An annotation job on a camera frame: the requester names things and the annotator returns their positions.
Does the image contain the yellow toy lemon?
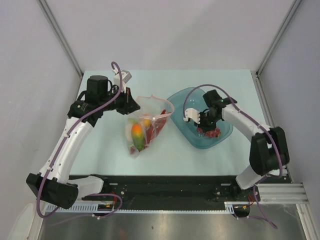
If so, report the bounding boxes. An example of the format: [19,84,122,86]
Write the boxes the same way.
[141,118,152,129]

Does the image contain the left white cable duct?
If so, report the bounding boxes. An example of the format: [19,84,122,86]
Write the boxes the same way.
[56,203,115,213]

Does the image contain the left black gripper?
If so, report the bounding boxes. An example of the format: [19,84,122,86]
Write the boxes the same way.
[99,85,140,115]

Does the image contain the clear pink zip top bag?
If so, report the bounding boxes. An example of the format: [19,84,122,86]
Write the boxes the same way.
[124,95,175,157]

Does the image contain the teal plastic tray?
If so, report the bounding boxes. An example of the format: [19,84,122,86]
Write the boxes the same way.
[167,87,233,149]

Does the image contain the white toy cauliflower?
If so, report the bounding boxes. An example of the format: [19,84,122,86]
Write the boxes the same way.
[124,120,133,143]

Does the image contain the right white cable duct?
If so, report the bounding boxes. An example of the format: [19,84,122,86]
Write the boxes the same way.
[224,201,250,213]

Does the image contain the purple toy grapes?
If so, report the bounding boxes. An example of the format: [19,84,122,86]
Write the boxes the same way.
[196,127,221,139]

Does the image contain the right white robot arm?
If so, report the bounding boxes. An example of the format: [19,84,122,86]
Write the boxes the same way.
[197,90,290,201]

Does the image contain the green orange toy mango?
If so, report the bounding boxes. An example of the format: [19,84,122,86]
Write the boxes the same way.
[129,118,145,152]

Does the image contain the white cable duct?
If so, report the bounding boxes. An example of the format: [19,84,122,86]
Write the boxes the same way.
[224,201,250,213]
[56,203,115,213]

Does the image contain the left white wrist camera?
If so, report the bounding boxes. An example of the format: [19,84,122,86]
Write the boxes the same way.
[113,70,132,93]

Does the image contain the red toy lobster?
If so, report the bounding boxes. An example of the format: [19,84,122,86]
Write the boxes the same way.
[127,109,172,155]

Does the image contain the aluminium frame rail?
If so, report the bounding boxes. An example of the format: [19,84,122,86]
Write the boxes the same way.
[251,70,320,240]

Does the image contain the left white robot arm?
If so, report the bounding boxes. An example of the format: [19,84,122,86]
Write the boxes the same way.
[26,70,140,209]

